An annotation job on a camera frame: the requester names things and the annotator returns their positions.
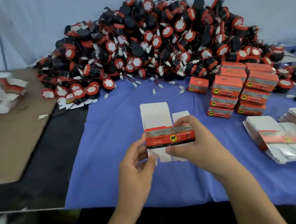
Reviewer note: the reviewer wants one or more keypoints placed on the person's left forearm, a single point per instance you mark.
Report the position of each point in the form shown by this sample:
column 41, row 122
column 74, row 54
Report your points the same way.
column 123, row 222

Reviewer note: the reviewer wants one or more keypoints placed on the stack of paper boxes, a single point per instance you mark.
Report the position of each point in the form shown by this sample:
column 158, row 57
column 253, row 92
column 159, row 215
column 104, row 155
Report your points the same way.
column 276, row 134
column 2, row 93

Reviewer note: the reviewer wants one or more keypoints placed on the orange white paper box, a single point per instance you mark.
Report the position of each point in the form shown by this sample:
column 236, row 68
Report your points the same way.
column 198, row 84
column 228, row 86
column 261, row 81
column 254, row 96
column 250, row 109
column 233, row 68
column 167, row 136
column 223, row 102
column 220, row 112
column 260, row 66

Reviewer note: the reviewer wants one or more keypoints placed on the blue cloth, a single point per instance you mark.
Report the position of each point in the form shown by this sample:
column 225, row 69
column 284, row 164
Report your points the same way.
column 108, row 128

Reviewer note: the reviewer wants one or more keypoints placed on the person's right hand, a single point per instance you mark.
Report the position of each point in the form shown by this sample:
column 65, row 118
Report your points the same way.
column 203, row 147

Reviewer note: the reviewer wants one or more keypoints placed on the brown cardboard sheet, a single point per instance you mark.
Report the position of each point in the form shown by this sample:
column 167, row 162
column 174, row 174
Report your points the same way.
column 14, row 145

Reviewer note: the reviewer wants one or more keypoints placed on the person's left hand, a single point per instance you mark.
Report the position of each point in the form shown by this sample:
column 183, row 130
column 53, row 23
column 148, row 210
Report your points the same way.
column 135, row 177

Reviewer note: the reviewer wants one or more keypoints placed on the pile of black red buzzers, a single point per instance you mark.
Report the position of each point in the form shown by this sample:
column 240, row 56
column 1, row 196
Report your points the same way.
column 153, row 44

